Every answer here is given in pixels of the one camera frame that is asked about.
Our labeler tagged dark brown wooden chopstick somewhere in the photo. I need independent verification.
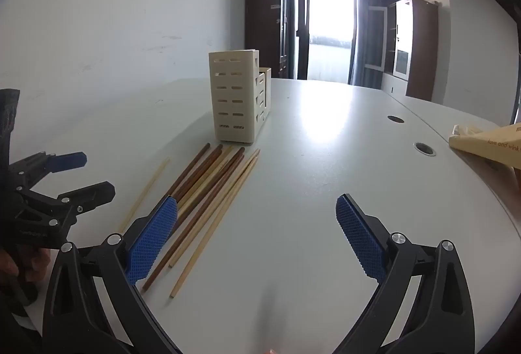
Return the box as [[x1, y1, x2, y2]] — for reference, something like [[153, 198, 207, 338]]
[[172, 144, 222, 201], [141, 146, 246, 293], [165, 143, 210, 195]]

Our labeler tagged person left hand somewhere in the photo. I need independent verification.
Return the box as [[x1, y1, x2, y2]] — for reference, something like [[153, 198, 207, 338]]
[[1, 246, 50, 283]]

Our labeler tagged beige paper bag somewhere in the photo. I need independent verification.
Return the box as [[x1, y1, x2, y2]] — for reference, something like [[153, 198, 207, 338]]
[[449, 123, 521, 186]]

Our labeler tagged cream plastic utensil holder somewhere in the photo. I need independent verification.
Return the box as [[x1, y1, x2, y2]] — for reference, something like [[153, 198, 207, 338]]
[[208, 49, 271, 144]]

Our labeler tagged white and brown cabinet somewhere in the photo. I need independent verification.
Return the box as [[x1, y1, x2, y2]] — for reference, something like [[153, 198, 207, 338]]
[[391, 0, 439, 101]]

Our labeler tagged dark brown wardrobe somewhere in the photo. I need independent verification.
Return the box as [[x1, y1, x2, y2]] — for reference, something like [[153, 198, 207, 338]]
[[245, 0, 290, 79]]

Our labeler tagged dark blue curtain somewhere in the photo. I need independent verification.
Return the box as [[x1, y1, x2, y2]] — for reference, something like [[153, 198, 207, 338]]
[[350, 0, 399, 89]]

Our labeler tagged glass balcony door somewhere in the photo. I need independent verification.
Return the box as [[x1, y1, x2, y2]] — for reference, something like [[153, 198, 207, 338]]
[[294, 0, 356, 84]]

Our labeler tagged table cable grommet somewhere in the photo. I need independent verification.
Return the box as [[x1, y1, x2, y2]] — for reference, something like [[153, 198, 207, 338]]
[[387, 115, 404, 124], [414, 142, 436, 157]]

